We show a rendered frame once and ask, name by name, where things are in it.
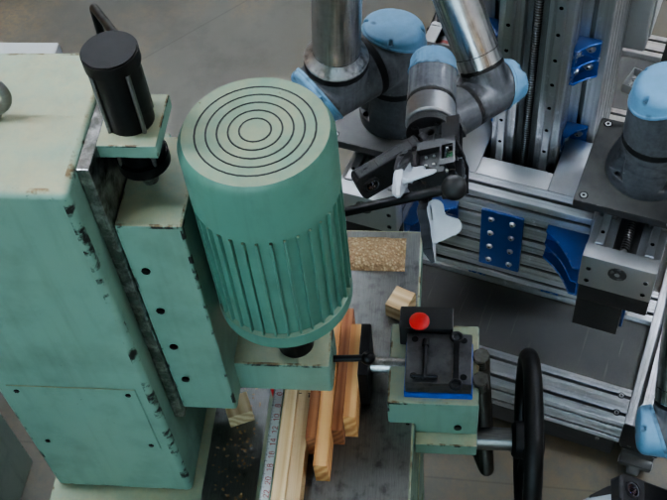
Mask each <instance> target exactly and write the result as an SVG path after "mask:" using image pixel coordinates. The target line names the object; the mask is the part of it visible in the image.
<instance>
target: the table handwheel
mask: <svg viewBox="0 0 667 500"><path fill-rule="evenodd" d="M477 449H485V450H508V451H510V452H511V455H512V456H513V486H514V500H542V488H543V466H544V452H545V428H544V401H543V382H542V371H541V363H540V358H539V355H538V353H537V351H536V350H535V349H533V348H529V347H527V348H524V349H523V350H522V351H521V352H520V354H519V357H518V362H517V369H516V381H515V397H514V422H513V423H512V424H511V428H493V427H490V428H481V427H477Z"/></svg>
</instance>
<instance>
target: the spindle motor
mask: <svg viewBox="0 0 667 500"><path fill-rule="evenodd" d="M177 153H178V158H179V162H180V165H181V169H182V172H183V176H184V179H185V183H186V186H187V190H188V193H189V197H190V200H191V204H192V207H193V209H194V213H195V216H196V220H197V224H198V227H199V231H200V237H201V240H202V244H203V247H204V251H205V254H206V258H207V261H208V264H209V267H210V271H211V274H212V278H213V282H214V285H215V289H216V292H217V296H218V300H219V304H220V308H221V311H222V313H223V316H224V318H225V319H226V321H227V323H228V324H229V325H230V327H231V328H232V329H233V330H234V331H235V332H236V333H238V334H239V335H240V336H242V337H243V338H245V339H247V340H249V341H251V342H253V343H256V344H259V345H262V346H267V347H275V348H288V347H295V346H300V345H304V344H307V343H310V342H313V341H315V340H317V339H319V338H321V337H323V336H324V335H326V334H327V333H329V332H330V331H331V330H332V329H334V328H335V327H336V326H337V325H338V324H339V323H340V321H341V320H342V319H343V317H344V316H345V314H346V312H347V310H348V308H349V305H350V302H351V299H352V276H351V269H350V260H349V250H348V241H347V231H346V222H345V212H344V203H343V193H342V183H341V171H340V162H339V152H338V142H337V133H336V126H335V122H334V117H333V115H332V113H331V112H330V110H329V109H328V107H327V106H326V105H325V104H324V103H323V102H322V101H321V100H320V99H319V98H318V97H317V96H316V95H315V94H314V93H313V92H311V91H310V90H308V89H307V88H305V87H303V86H302V85H300V84H298V83H295V82H293V81H289V80H285V79H280V78H273V77H255V78H247V79H242V80H238V81H235V82H232V83H229V84H226V85H224V86H222V87H219V88H218V89H216V90H214V91H212V92H211V93H209V94H208V95H206V96H205V97H204V98H202V99H201V100H200V101H199V102H198V103H197V104H196V105H195V106H194V107H193V108H192V110H191V111H190V112H189V114H188V115H187V117H186V119H185V121H184V123H183V125H182V128H181V130H180V133H179V136H178V142H177Z"/></svg>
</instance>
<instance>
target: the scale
mask: <svg viewBox="0 0 667 500"><path fill-rule="evenodd" d="M282 396H283V389H275V390H274V397H273V404H272V412H271V419H270V426H269V433H268V440H267V447H266V454H265V462H264V469H263V476H262V483H261V491H260V498H259V500H269V494H270V486H271V479H272V471H273V463H274V456H275V448H276V441H277V433H278V426H279V419H280V411H281V404H282Z"/></svg>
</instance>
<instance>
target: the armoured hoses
mask: <svg viewBox="0 0 667 500"><path fill-rule="evenodd" d="M472 358H473V361H474V362H475V364H476V365H478V366H479V372H477V373H475V374H474V375H473V376H472V383H473V385H474V387H475V388H478V390H479V410H478V424H477V426H478V427H481V428H490V427H493V421H492V403H491V384H490V365H489V364H490V357H489V353H488V351H487V350H486V349H483V348H478V349H477V350H475V351H474V353H473V356H472ZM473 458H474V460H475V463H476V465H477V468H478V470H479V472H480V473H481V474H482V475H484V476H489V475H491V474H492V473H493V471H494V464H493V450H485V449H477V450H476V455H473Z"/></svg>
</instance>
